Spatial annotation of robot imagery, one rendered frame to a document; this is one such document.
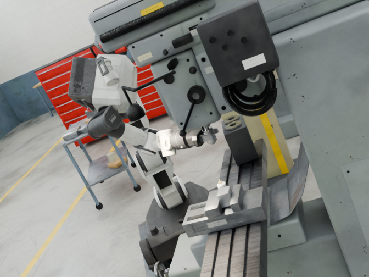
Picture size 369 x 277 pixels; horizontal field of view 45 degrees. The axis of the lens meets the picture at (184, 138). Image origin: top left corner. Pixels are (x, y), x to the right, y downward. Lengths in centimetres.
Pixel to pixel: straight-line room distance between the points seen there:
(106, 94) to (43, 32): 1017
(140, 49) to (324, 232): 107
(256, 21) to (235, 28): 7
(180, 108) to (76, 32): 1021
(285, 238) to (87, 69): 121
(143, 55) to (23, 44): 1097
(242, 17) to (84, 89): 105
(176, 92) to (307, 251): 87
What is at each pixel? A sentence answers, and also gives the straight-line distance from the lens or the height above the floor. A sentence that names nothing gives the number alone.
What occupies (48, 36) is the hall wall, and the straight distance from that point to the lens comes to 1226.
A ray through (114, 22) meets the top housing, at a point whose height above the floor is 182.
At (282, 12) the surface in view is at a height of 162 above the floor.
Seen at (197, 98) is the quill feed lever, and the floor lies 145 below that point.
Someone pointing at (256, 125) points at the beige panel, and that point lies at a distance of 376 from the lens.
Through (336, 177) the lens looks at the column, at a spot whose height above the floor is 101.
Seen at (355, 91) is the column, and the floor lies 131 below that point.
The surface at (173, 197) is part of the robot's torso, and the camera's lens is 280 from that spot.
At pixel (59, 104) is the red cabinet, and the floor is 85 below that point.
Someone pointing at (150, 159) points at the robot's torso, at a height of 103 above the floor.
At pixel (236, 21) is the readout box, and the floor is 169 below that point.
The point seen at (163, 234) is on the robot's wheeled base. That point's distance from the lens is 268.
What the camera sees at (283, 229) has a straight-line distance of 193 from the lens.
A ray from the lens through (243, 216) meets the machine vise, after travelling 183.
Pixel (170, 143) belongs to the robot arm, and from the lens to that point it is 200.
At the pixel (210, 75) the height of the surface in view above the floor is 151.
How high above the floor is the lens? 189
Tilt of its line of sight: 19 degrees down
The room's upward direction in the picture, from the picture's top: 25 degrees counter-clockwise
